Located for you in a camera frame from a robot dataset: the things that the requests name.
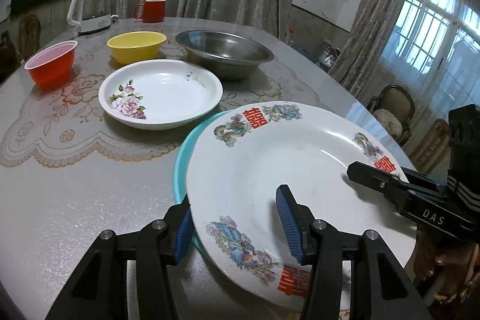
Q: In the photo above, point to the red plastic bowl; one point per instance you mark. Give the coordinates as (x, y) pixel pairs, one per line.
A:
(52, 67)

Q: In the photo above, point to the wooden chair by wall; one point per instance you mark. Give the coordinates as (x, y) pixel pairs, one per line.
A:
(29, 35)

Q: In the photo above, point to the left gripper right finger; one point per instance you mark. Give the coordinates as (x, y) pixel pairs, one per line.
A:
(380, 287)

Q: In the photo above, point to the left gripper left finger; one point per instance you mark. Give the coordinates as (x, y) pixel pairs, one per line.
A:
(97, 288)

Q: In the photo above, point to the lace table mat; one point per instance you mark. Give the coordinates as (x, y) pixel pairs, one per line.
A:
(60, 127)

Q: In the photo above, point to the large white patterned plate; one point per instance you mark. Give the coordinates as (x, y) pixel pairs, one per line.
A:
(241, 159)

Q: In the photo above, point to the wooden chair near window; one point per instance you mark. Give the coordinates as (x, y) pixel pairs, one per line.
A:
(433, 147)

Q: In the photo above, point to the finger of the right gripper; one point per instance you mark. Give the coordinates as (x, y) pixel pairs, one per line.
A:
(378, 183)

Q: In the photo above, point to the white electric kettle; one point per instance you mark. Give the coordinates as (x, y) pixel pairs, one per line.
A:
(89, 16)

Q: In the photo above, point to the window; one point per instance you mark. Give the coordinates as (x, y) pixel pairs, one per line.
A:
(434, 48)

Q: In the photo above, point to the red mug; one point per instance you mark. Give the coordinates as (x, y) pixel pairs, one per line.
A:
(151, 11)

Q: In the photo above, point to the white rose plate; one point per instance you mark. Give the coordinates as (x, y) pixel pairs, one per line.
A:
(159, 94)

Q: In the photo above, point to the right hand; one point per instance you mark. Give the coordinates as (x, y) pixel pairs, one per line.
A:
(437, 254)

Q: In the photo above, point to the beige window curtain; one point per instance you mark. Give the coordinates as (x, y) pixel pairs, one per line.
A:
(375, 53)

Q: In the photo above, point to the cushioned chair by window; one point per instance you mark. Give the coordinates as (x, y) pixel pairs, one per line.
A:
(394, 108)

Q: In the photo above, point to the stainless steel bowl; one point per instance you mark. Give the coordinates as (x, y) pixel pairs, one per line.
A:
(227, 55)

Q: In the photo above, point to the yellow bowl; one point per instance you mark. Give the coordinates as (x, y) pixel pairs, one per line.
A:
(131, 47)

